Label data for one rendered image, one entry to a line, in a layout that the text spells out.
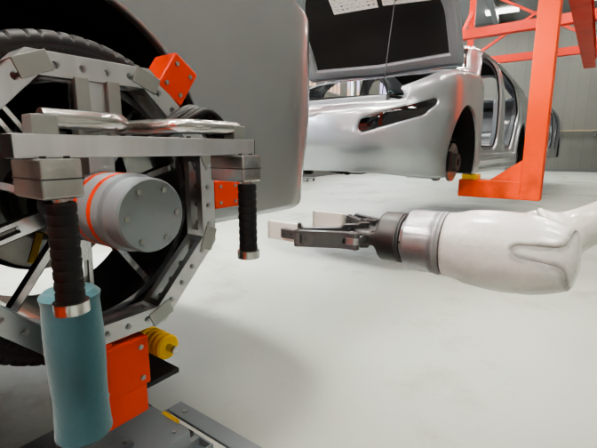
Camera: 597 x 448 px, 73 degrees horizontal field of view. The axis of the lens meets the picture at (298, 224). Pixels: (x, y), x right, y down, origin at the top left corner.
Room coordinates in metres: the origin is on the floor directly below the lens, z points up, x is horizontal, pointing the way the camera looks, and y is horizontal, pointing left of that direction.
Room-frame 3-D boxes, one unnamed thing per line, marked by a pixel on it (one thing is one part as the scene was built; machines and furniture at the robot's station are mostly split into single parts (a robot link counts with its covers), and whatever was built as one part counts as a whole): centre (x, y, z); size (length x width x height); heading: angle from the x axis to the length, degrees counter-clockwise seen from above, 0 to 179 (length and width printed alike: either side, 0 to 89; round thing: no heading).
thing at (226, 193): (1.04, 0.21, 0.85); 0.09 x 0.08 x 0.07; 144
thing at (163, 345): (0.94, 0.40, 0.51); 0.29 x 0.06 x 0.06; 54
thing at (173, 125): (0.79, 0.23, 1.03); 0.19 x 0.18 x 0.11; 54
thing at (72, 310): (0.51, 0.30, 0.83); 0.04 x 0.04 x 0.16
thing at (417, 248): (0.57, -0.19, 0.83); 0.09 x 0.06 x 0.09; 144
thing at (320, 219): (0.75, -0.06, 0.83); 0.07 x 0.01 x 0.03; 54
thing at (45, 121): (0.63, 0.35, 1.03); 0.19 x 0.18 x 0.11; 54
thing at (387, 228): (0.62, -0.13, 0.83); 0.09 x 0.08 x 0.07; 54
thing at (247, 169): (0.80, 0.12, 0.93); 0.09 x 0.05 x 0.05; 54
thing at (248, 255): (0.78, 0.10, 0.83); 0.04 x 0.04 x 0.16
